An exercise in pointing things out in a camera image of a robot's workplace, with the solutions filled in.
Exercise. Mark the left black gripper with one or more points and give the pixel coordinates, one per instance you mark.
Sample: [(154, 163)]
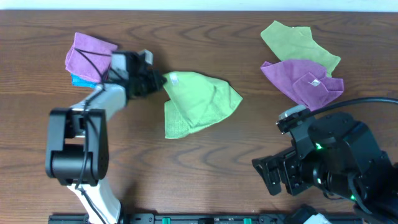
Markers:
[(149, 82)]

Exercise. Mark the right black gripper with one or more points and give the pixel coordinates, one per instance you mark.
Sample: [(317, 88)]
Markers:
[(285, 173)]

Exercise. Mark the light green cloth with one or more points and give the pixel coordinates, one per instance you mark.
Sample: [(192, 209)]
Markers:
[(196, 102)]

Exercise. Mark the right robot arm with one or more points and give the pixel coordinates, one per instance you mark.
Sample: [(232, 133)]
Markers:
[(338, 155)]

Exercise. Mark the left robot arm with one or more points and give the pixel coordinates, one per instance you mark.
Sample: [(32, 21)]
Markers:
[(77, 152)]

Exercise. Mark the folded purple cloth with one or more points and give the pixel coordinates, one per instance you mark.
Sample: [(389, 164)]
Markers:
[(89, 58)]

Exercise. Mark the folded blue cloth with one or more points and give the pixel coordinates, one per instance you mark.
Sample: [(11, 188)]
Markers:
[(77, 81)]

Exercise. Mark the crumpled purple cloth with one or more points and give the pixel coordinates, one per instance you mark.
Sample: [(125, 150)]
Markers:
[(304, 81)]

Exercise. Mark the olive green cloth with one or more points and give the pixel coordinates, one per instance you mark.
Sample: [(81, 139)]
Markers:
[(297, 43)]

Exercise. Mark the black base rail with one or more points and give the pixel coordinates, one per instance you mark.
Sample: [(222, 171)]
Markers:
[(149, 218)]

